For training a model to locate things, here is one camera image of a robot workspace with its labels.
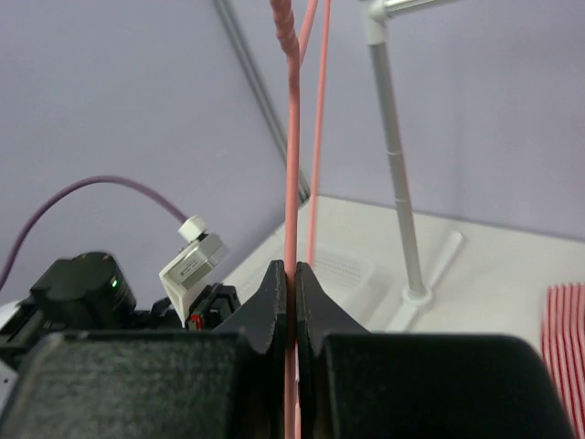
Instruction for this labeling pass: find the pink wire hanger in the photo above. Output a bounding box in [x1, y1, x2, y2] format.
[271, 1, 318, 438]

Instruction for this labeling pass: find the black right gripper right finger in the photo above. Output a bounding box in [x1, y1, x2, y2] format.
[295, 262, 573, 438]

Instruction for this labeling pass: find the silver white clothes rack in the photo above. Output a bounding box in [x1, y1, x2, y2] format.
[360, 0, 464, 332]

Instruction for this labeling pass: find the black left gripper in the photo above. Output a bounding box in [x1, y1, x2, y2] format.
[150, 284, 240, 331]

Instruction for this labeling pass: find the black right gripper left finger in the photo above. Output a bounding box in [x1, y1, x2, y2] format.
[1, 261, 287, 438]

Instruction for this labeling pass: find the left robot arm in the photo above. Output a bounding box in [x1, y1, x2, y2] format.
[1, 252, 184, 384]

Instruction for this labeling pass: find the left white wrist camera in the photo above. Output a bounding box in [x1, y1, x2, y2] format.
[159, 216, 228, 329]

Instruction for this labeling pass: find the clear plastic basket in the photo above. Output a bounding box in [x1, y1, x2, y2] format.
[225, 244, 393, 327]

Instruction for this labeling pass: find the red white striped tank top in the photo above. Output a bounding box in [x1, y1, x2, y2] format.
[540, 283, 585, 438]

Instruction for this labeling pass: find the left aluminium frame post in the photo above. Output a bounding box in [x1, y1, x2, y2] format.
[212, 0, 312, 205]

